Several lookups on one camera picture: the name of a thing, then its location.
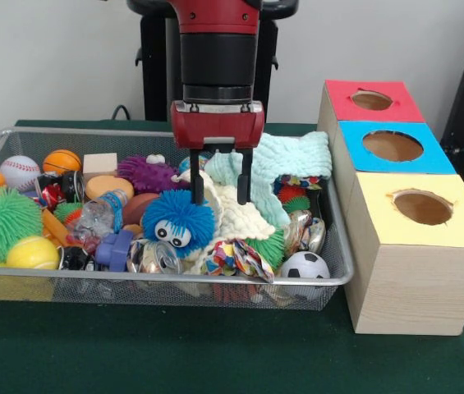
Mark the dark green table cloth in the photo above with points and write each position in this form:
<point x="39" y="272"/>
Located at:
<point x="174" y="361"/>

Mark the purple fuzzy toy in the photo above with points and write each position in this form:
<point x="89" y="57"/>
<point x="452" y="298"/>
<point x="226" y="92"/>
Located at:
<point x="145" y="174"/>

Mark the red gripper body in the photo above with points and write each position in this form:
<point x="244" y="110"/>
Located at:
<point x="217" y="125"/>

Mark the green fuzzy ball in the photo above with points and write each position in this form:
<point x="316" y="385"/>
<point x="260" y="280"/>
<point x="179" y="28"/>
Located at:
<point x="1" y="221"/>

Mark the blue fuzzy ball with eyes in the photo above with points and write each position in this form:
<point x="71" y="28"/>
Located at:
<point x="174" y="213"/>

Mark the orange basketball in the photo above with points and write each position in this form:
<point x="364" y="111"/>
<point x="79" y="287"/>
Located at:
<point x="62" y="161"/>

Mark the mint green waffle cloth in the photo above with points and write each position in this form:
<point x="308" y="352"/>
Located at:
<point x="289" y="160"/>

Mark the crushed clear plastic bottle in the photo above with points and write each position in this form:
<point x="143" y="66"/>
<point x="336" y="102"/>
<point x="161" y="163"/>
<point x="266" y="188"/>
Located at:
<point x="100" y="213"/>

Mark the white baseball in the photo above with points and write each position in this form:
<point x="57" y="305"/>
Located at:
<point x="19" y="170"/>

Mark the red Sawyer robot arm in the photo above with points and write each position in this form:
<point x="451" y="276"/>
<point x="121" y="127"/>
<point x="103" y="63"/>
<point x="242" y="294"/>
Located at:
<point x="217" y="61"/>

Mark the yellow tennis ball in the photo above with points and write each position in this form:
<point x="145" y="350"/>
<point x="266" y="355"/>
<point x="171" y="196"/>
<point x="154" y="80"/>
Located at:
<point x="32" y="254"/>

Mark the cream waffle cloth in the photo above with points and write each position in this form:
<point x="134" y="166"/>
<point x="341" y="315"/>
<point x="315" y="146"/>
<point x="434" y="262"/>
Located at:
<point x="240" y="213"/>

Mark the black and white soccer ball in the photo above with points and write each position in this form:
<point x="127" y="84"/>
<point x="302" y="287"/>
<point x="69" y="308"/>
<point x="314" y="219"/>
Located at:
<point x="305" y="266"/>

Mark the wooden box with three holes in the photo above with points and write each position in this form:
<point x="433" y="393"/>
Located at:
<point x="416" y="283"/>

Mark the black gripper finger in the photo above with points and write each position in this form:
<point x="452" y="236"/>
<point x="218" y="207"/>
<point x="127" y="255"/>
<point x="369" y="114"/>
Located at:
<point x="197" y="180"/>
<point x="244" y="180"/>

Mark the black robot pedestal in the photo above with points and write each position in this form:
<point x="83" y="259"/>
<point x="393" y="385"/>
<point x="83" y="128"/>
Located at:
<point x="155" y="70"/>

